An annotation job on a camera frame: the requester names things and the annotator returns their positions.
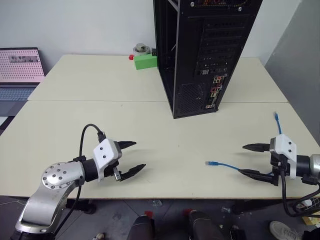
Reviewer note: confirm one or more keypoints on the grey tape roll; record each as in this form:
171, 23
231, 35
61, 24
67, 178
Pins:
141, 50

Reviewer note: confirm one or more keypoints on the laptop with pink screen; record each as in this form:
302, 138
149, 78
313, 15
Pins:
18, 67

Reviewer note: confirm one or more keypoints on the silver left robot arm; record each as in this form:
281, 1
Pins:
53, 185

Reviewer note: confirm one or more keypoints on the black table frame foot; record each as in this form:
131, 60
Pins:
83, 206

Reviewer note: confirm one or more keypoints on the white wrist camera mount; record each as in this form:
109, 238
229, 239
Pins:
105, 153
283, 147

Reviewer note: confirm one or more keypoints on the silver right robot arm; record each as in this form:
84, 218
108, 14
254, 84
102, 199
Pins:
310, 163

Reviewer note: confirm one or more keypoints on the small red block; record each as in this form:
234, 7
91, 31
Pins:
131, 57

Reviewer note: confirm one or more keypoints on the green box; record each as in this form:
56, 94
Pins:
146, 62

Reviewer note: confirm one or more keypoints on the black computer tower case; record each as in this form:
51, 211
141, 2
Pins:
195, 62

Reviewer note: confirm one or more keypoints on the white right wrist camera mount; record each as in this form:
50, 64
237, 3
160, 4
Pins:
283, 147

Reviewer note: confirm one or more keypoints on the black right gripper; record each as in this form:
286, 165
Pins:
278, 165

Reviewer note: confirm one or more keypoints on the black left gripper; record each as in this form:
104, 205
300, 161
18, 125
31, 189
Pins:
110, 172

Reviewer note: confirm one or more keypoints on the white shoe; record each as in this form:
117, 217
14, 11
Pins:
283, 231

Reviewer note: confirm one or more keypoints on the dark rounded shape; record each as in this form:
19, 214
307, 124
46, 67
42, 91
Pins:
203, 226
141, 228

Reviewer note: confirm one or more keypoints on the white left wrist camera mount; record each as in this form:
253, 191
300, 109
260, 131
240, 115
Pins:
105, 153

